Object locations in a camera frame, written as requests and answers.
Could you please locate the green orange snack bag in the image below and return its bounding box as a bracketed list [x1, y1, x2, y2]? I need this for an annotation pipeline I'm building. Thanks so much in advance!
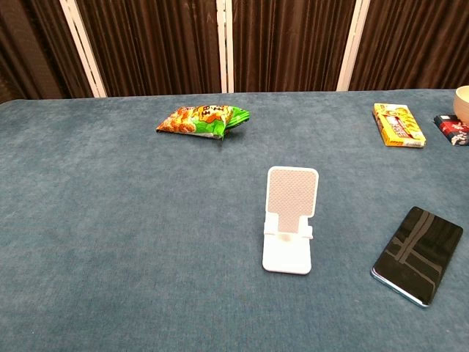
[156, 104, 252, 140]

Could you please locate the white phone stand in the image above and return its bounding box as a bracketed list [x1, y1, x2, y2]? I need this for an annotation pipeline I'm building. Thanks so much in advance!
[262, 166, 320, 276]

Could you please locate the brown curtain panel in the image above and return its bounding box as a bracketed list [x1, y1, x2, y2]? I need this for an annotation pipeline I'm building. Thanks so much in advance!
[0, 0, 92, 105]
[75, 0, 223, 98]
[348, 0, 469, 92]
[232, 0, 357, 93]

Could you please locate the yellow snack box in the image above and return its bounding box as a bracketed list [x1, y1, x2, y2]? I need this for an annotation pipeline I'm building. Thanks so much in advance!
[372, 102, 427, 148]

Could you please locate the dark red navy box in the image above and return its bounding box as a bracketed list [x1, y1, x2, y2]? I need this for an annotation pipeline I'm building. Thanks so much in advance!
[433, 114, 469, 147]

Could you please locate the cream bowl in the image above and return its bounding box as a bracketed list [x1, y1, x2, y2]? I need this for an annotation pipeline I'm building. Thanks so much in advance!
[452, 85, 469, 125]

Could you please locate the white partition post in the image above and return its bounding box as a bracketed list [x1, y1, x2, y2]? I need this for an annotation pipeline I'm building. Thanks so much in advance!
[215, 0, 235, 94]
[336, 0, 372, 92]
[59, 0, 108, 98]

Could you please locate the blue felt table cover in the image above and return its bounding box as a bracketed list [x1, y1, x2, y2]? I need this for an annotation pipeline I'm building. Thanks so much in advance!
[0, 89, 469, 352]

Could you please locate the black glossy rectangular box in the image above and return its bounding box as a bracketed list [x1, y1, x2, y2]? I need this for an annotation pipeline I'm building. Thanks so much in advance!
[370, 205, 464, 308]

